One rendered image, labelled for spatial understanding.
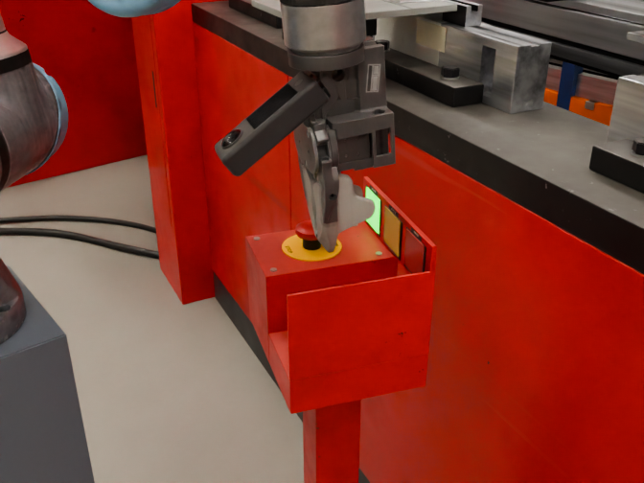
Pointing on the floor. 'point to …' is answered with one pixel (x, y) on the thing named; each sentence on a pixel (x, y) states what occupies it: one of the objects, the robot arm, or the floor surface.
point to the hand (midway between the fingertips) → (321, 241)
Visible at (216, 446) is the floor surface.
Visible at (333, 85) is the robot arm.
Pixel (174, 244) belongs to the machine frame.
